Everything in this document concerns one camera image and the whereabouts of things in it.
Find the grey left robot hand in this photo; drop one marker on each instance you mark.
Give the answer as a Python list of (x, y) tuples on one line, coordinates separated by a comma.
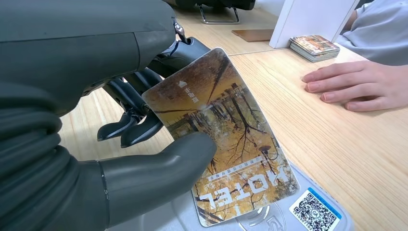
[(79, 41)]

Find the autumn print hotel card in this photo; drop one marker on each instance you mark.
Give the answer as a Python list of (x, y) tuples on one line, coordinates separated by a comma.
[(223, 127)]

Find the grey card reader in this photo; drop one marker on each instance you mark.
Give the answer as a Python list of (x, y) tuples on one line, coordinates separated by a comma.
[(178, 218)]

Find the person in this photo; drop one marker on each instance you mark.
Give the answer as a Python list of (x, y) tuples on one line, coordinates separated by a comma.
[(379, 35)]

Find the stack of printed cards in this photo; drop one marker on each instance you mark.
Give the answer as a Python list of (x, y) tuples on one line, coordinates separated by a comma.
[(314, 47)]

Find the white desk partition box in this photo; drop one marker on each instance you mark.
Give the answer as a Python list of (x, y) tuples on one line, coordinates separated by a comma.
[(309, 22)]

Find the brown flat rectangular patch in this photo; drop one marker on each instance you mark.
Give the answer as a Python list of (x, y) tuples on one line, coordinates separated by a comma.
[(253, 35)]

